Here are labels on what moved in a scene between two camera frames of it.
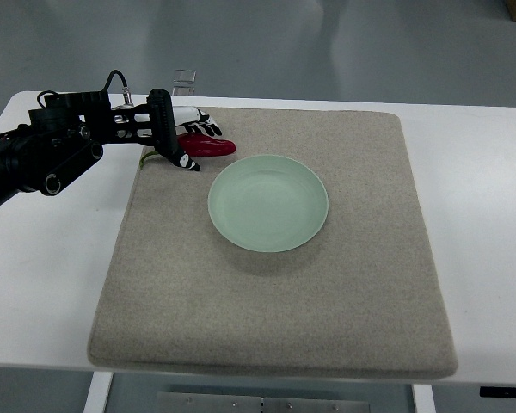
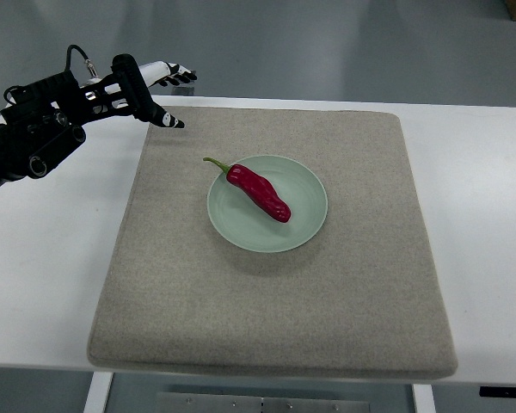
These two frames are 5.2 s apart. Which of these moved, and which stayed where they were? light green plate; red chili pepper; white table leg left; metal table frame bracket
Moved: red chili pepper
Stayed: metal table frame bracket; white table leg left; light green plate
